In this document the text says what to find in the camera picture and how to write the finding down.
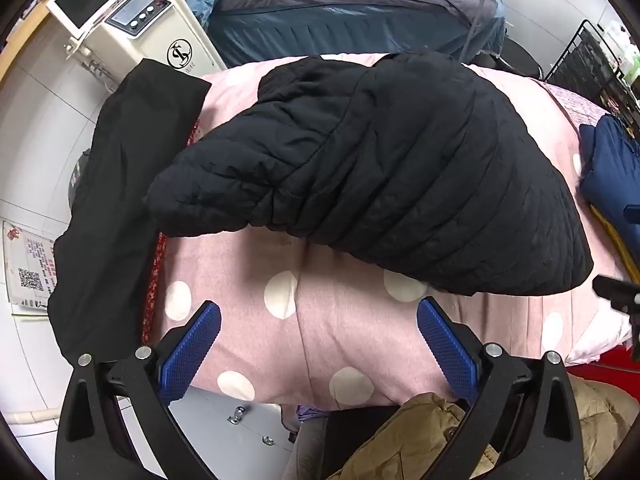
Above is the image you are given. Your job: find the red fabric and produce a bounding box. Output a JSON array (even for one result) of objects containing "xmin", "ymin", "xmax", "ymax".
[{"xmin": 567, "ymin": 346, "xmax": 640, "ymax": 400}]

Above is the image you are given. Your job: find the black quilted jacket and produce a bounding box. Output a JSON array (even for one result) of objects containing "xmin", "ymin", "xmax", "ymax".
[{"xmin": 145, "ymin": 52, "xmax": 593, "ymax": 296}]

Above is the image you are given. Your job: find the black wire rack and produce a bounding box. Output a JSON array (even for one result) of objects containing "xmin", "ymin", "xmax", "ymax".
[{"xmin": 544, "ymin": 20, "xmax": 639, "ymax": 126}]

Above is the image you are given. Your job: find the navy blue jacket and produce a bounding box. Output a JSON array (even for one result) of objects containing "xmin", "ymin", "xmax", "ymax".
[{"xmin": 578, "ymin": 114, "xmax": 639, "ymax": 250}]

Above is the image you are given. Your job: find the black cloth garment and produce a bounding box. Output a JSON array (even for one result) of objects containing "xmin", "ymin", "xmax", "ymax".
[{"xmin": 48, "ymin": 58, "xmax": 210, "ymax": 365}]

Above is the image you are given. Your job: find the tan puffer jacket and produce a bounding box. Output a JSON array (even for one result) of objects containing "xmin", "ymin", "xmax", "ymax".
[{"xmin": 322, "ymin": 376, "xmax": 639, "ymax": 479}]

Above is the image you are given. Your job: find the paper sheet with QR code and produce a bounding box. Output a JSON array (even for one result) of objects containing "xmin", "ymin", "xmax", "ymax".
[{"xmin": 2, "ymin": 220, "xmax": 58, "ymax": 318}]

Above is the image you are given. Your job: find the blue grey bedding pile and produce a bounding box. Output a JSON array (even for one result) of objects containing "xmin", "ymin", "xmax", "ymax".
[{"xmin": 186, "ymin": 0, "xmax": 506, "ymax": 67}]

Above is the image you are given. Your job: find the white device with screen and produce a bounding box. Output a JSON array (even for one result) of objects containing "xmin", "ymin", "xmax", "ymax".
[{"xmin": 47, "ymin": 0, "xmax": 227, "ymax": 84}]

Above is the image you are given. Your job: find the black office chair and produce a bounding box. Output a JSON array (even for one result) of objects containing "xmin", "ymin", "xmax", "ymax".
[{"xmin": 473, "ymin": 37, "xmax": 544, "ymax": 80}]

